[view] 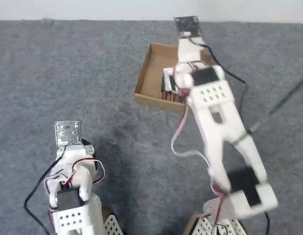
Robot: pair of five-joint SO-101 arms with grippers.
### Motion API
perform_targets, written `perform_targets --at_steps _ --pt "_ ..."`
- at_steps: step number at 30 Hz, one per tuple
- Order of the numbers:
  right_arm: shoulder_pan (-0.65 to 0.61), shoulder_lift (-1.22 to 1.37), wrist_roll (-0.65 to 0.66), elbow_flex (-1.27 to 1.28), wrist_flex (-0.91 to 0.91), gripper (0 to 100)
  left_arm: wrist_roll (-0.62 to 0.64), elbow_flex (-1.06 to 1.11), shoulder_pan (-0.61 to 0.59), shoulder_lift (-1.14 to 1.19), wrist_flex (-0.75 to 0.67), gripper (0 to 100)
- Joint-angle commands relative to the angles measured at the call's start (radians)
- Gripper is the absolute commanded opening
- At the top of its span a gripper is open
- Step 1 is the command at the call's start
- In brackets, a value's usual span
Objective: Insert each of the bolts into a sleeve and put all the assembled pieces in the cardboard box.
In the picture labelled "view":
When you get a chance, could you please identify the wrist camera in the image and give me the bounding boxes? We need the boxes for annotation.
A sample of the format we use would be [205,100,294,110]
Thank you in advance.
[173,15,204,39]
[54,120,82,147]

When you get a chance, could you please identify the black cable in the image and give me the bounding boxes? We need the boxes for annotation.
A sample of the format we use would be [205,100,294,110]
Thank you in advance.
[23,149,66,235]
[263,211,271,235]
[186,34,303,138]

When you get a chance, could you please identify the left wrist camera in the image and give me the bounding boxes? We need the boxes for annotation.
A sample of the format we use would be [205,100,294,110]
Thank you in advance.
[54,120,82,147]

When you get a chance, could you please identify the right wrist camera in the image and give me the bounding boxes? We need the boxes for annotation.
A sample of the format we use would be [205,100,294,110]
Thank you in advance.
[173,15,204,39]

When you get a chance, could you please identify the cardboard box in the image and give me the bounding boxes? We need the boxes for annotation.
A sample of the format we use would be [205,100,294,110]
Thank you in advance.
[134,43,216,112]

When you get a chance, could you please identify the copper bolt sleeve assembly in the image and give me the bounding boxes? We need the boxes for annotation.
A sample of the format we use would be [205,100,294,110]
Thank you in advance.
[162,91,185,102]

